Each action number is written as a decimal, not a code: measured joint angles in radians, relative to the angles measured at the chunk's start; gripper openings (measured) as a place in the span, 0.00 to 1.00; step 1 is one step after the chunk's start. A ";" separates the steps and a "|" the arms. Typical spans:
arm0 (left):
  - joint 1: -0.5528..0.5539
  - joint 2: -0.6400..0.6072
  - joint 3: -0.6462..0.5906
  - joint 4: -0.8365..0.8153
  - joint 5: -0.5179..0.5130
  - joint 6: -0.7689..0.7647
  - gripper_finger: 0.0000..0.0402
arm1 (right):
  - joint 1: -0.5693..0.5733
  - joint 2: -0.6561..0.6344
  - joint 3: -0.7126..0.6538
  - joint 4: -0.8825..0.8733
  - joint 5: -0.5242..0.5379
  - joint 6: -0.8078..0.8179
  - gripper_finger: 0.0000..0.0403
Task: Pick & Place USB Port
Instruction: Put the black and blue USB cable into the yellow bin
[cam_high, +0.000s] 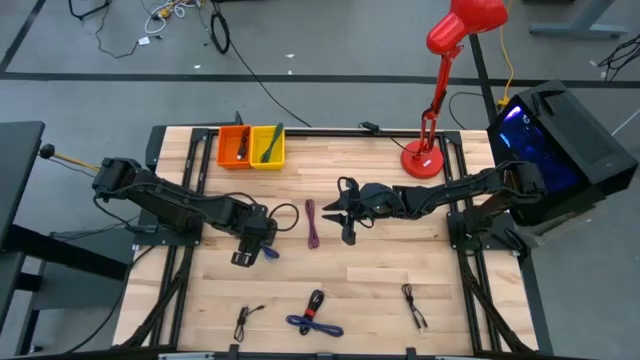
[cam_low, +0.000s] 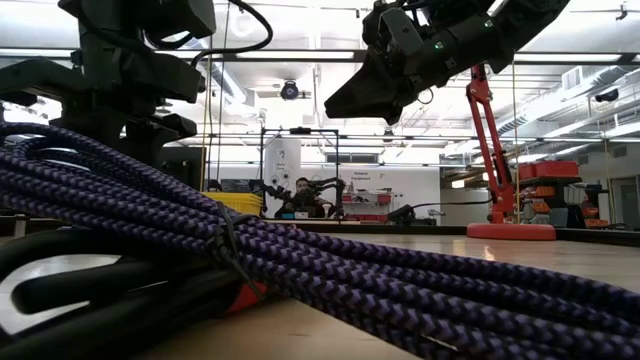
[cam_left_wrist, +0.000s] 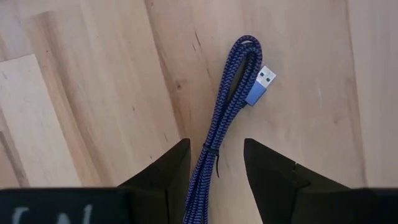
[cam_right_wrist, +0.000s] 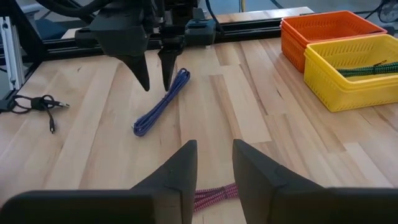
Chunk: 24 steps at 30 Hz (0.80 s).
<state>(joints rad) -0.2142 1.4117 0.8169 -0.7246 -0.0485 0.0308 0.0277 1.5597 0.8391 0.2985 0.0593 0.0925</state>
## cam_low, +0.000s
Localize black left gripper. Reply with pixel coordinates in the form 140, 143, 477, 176
0, 34, 207, 170

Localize black cable with red band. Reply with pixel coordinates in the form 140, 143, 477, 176
0, 227, 272, 360

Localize black aluminium table frame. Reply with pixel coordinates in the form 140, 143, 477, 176
262, 218, 640, 248

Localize black monitor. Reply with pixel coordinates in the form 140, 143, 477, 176
159, 145, 208, 193

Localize yellow plastic basket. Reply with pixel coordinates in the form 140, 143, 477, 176
202, 191, 264, 218

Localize black ceiling light rail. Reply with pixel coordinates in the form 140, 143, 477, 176
0, 47, 640, 64

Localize red desk lamp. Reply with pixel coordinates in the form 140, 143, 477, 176
465, 62, 558, 242

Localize purple braided cable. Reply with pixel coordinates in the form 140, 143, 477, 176
0, 118, 640, 360

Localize black device with cable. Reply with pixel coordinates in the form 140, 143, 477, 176
386, 198, 494, 227

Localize shelf with orange bins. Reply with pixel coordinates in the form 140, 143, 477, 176
516, 174, 612, 230

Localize round black ceiling camera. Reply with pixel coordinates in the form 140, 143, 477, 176
279, 79, 301, 102

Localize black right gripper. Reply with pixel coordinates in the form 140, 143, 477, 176
323, 0, 502, 127

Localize red storage bins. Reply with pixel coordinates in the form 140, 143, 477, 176
516, 160, 581, 182

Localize seated person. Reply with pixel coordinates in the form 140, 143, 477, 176
278, 175, 334, 220

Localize black background station frame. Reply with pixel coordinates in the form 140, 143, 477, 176
258, 127, 342, 222

